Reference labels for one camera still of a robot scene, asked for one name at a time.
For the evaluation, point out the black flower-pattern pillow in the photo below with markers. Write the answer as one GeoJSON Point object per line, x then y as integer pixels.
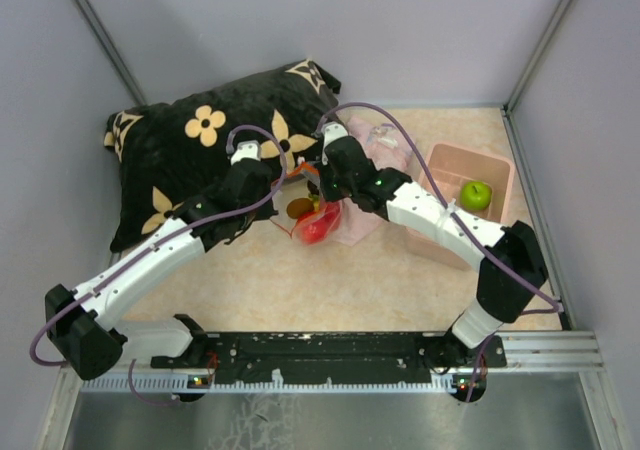
{"type": "Point", "coordinates": [169, 152]}

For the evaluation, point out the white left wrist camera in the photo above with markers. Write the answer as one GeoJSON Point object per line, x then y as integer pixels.
{"type": "Point", "coordinates": [246, 150]}

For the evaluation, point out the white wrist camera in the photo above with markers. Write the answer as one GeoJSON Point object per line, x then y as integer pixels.
{"type": "Point", "coordinates": [331, 132]}
{"type": "Point", "coordinates": [246, 150]}

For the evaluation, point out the clear zip bag orange zipper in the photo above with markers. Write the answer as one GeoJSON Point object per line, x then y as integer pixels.
{"type": "Point", "coordinates": [300, 183]}

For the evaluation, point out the red apple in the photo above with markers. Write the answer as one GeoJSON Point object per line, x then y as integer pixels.
{"type": "Point", "coordinates": [318, 229]}

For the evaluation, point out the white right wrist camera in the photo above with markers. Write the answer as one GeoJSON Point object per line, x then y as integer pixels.
{"type": "Point", "coordinates": [331, 132]}

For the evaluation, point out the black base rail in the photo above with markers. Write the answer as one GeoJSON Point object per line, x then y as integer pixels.
{"type": "Point", "coordinates": [317, 358]}

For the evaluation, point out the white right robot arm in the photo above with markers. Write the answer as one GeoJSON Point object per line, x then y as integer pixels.
{"type": "Point", "coordinates": [507, 259]}

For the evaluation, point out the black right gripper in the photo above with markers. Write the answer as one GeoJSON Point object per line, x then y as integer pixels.
{"type": "Point", "coordinates": [326, 191]}

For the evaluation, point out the brown kiwi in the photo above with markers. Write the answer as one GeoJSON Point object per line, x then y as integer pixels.
{"type": "Point", "coordinates": [299, 207]}

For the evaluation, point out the pink plastic bin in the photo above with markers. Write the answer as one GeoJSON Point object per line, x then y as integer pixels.
{"type": "Point", "coordinates": [452, 166]}

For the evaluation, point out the aluminium frame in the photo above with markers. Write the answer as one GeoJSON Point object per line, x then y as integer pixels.
{"type": "Point", "coordinates": [468, 385]}

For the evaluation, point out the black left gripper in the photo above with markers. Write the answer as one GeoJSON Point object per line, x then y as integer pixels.
{"type": "Point", "coordinates": [266, 212]}

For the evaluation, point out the pink cloth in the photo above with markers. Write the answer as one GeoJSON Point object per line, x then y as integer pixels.
{"type": "Point", "coordinates": [386, 146]}

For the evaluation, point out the green apple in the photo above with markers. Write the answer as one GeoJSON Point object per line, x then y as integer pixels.
{"type": "Point", "coordinates": [475, 196]}

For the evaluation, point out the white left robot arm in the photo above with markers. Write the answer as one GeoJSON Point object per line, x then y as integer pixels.
{"type": "Point", "coordinates": [85, 324]}

